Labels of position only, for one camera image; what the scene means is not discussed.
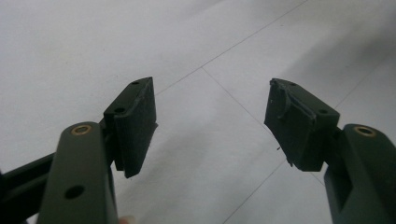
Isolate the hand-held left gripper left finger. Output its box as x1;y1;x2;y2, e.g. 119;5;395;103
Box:
103;76;160;179

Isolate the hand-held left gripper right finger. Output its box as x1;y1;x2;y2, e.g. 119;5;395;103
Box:
263;77;341;173

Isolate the white table cover sheet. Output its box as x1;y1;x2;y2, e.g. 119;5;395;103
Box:
0;0;396;224

